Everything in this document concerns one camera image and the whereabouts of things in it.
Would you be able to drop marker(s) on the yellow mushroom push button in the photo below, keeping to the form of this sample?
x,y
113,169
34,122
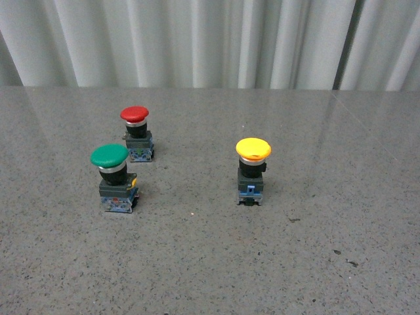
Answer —
x,y
252,164

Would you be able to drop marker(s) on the red mushroom push button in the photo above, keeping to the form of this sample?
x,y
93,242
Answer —
x,y
138,138

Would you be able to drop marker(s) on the white pleated curtain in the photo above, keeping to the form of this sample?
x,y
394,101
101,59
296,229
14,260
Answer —
x,y
341,45

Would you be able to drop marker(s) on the green mushroom push button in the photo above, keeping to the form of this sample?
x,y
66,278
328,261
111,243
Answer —
x,y
118,189

